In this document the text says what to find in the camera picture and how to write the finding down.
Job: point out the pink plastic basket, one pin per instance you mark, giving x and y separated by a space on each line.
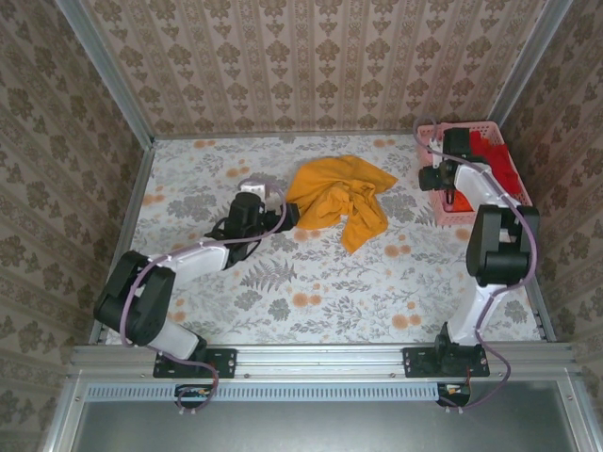
471 126

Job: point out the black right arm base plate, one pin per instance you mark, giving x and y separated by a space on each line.
419 362

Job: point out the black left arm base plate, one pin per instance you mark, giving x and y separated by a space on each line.
221 362

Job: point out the black connector box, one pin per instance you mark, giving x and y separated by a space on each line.
454 393
193 394

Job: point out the aluminium side rail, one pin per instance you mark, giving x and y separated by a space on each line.
131 212
542 311

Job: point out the aluminium mounting rail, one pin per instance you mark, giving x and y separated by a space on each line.
320 360

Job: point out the red t-shirt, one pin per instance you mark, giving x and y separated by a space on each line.
499 160

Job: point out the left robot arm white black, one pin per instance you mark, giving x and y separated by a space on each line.
198 259

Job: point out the yellow t-shirt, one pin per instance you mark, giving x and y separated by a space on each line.
330 188

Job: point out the floral table cover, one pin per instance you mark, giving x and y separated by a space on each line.
330 301

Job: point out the orange t-shirt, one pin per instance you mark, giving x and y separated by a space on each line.
461 203

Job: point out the aluminium frame post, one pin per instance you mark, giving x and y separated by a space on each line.
107 70
528 61

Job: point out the grey metal sheet panel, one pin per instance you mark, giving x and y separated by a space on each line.
306 428

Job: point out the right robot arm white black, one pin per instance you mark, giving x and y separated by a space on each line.
471 183

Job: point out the thin aluminium rail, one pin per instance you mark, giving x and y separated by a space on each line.
282 135

